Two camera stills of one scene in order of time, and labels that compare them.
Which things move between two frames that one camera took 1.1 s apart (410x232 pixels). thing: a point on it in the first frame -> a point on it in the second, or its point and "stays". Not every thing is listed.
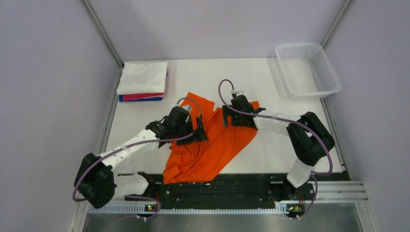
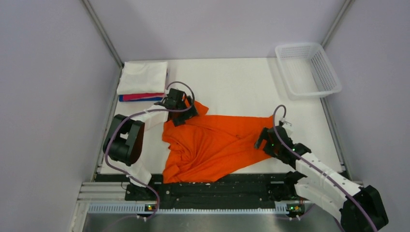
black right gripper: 227,111 -> 265,135
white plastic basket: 306,71 stays
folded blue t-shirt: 121,99 stays
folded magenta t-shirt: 128,97 stays
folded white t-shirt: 139,77 stays
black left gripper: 200,136 -> 188,114
